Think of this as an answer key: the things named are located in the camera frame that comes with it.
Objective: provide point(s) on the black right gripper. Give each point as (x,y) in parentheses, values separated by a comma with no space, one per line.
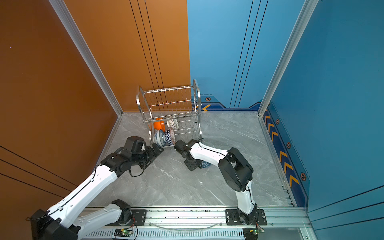
(192,167)

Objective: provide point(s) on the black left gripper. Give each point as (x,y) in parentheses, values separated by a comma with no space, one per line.
(152,154)

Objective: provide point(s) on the dark blue patterned bowl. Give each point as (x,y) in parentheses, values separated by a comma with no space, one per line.
(205,164)

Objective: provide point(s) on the blue white floral bowl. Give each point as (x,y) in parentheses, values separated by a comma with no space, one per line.
(158,138)

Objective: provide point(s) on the orange plastic bowl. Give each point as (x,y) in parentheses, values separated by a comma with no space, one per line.
(159,124)

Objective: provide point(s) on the white brown patterned bowl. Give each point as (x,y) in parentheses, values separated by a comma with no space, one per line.
(173,123)

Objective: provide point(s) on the red patterned ceramic bowl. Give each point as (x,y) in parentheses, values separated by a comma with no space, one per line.
(169,137)

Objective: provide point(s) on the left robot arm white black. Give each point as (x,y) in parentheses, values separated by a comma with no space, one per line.
(63,221)

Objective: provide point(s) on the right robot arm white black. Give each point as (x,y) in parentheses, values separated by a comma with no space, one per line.
(235,169)

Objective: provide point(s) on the steel two-tier dish rack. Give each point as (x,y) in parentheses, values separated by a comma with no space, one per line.
(182,103)

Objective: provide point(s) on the green circuit board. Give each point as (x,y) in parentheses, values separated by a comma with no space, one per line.
(123,233)

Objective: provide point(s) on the small right circuit board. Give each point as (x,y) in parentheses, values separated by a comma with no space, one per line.
(257,231)

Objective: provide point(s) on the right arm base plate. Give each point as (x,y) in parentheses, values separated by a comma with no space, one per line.
(235,217)

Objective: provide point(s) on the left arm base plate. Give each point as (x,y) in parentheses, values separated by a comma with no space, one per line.
(133,217)

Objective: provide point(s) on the aluminium front rail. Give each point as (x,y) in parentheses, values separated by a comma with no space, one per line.
(210,217)

